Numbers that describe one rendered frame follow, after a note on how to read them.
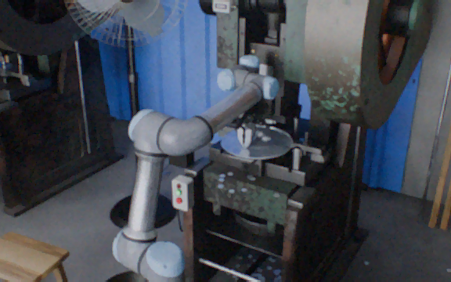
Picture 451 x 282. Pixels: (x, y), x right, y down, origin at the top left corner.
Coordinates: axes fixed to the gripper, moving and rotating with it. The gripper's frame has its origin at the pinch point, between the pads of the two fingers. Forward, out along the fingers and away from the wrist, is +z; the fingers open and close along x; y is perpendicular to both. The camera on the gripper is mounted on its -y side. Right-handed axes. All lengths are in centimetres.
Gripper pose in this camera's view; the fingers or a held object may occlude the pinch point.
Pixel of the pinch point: (243, 146)
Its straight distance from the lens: 211.1
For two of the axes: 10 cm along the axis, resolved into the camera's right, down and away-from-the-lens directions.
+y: 5.1, -3.6, 7.8
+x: -8.6, -2.4, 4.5
